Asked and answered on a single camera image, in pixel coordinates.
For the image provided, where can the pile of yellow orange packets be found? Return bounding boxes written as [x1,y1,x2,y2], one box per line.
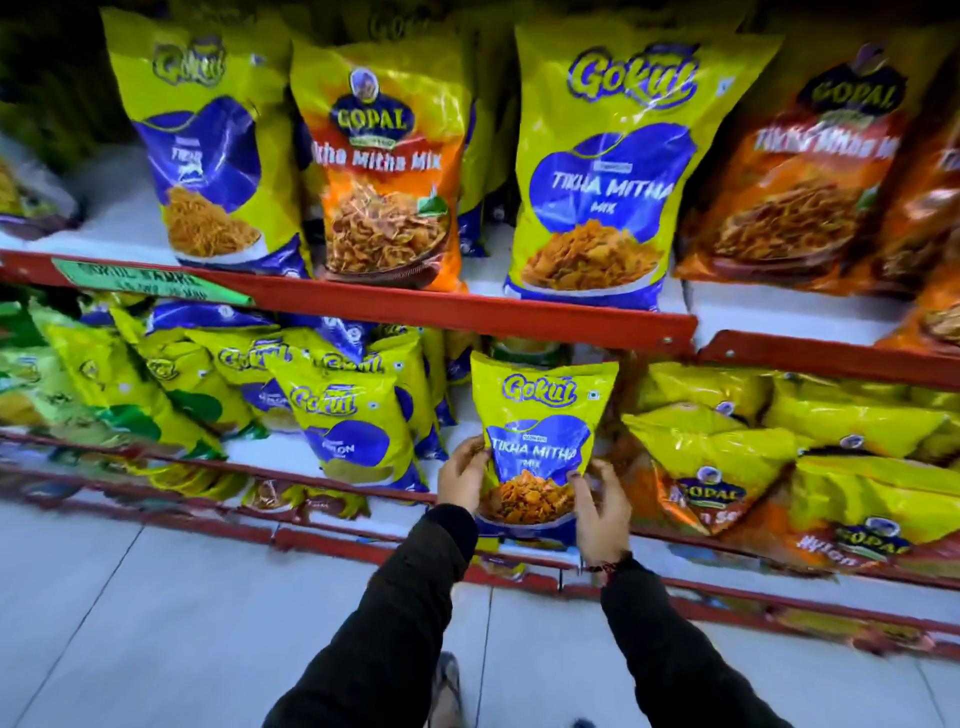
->
[619,360,960,580]

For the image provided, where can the person's right forearm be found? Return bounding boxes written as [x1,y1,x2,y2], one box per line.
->
[600,553,795,728]

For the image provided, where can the person's right hand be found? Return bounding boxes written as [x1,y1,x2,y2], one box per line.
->
[570,458,634,569]

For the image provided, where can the large orange snack bag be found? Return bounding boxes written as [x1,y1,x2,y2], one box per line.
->
[873,112,960,355]
[674,21,955,298]

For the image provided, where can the yellow orange snack bag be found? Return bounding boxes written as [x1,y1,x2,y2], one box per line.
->
[290,36,476,294]

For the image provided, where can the green shelf label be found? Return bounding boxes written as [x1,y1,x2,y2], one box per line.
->
[51,258,257,308]

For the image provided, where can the person's left forearm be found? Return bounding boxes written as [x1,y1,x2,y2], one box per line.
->
[262,504,480,728]

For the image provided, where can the red thread wristband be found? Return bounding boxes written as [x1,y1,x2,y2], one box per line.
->
[583,553,636,580]

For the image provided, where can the orange packets under wire rail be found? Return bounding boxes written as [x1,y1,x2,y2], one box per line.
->
[243,478,372,525]

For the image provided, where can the small yellow blue snack packet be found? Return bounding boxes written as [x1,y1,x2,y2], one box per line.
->
[470,351,620,549]

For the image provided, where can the person's left hand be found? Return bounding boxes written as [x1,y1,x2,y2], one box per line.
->
[436,434,490,516]

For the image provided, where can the person's sandalled foot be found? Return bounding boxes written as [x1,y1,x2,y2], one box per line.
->
[429,651,466,728]

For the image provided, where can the thin red wire shelf rail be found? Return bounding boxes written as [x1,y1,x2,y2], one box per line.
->
[0,427,960,594]

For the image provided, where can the large yellow blue snack bag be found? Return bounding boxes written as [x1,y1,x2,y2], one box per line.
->
[100,6,313,279]
[457,22,526,260]
[503,18,786,313]

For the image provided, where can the red bottom shelf edge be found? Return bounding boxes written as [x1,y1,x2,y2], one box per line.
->
[0,480,960,661]

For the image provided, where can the row of dark green packets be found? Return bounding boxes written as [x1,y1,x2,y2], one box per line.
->
[0,0,132,170]

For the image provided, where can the pile of yellow green packets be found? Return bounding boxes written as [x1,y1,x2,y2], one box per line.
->
[0,298,252,502]

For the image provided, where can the pile of yellow blue packets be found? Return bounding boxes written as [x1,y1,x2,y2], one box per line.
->
[112,298,475,495]

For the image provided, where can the clear snack bag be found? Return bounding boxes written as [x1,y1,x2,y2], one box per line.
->
[0,135,84,243]

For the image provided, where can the red shelf edge rail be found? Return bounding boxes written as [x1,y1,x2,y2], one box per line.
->
[696,329,960,393]
[0,248,699,358]

